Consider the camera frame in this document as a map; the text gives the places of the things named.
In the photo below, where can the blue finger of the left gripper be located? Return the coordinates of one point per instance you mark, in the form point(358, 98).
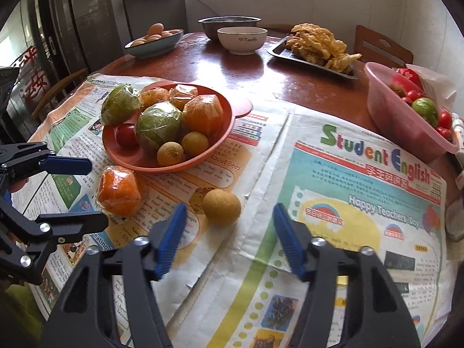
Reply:
point(71, 227)
point(61, 164)

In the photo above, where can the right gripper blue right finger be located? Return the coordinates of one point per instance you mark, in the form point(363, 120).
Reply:
point(375, 312)

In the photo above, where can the peeled orange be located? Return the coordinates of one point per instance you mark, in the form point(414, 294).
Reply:
point(180, 95)
point(153, 96)
point(120, 191)
point(203, 114)

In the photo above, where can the red cherry tomato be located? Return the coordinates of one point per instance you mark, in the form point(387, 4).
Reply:
point(126, 137)

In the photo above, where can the small green citrus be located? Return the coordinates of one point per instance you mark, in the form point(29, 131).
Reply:
point(120, 105)

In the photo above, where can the small brown longan fruit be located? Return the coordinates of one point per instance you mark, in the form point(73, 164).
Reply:
point(221, 208)
point(170, 154)
point(194, 143)

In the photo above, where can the large green citrus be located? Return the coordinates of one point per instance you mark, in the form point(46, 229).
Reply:
point(158, 124)

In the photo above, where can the left newspaper sheet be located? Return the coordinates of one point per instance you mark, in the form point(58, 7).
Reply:
point(75, 130)

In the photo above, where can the Student English newspaper sheet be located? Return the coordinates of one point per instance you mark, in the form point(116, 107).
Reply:
point(351, 187)

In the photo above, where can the bowl of eggs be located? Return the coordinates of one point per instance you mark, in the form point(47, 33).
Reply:
point(158, 40)

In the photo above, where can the pink basin with tomatoes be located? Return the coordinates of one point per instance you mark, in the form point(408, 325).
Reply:
point(397, 121)

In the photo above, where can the stainless steel bowl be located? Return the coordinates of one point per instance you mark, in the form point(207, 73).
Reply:
point(212, 24)

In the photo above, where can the white ceramic bowl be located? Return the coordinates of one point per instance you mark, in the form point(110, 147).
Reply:
point(242, 40)

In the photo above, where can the white plastic bag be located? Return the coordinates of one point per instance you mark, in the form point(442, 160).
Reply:
point(436, 86)

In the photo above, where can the tray of fried food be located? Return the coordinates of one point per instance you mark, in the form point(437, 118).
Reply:
point(317, 48)

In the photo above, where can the wooden chair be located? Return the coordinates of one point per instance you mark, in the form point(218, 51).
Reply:
point(378, 48)

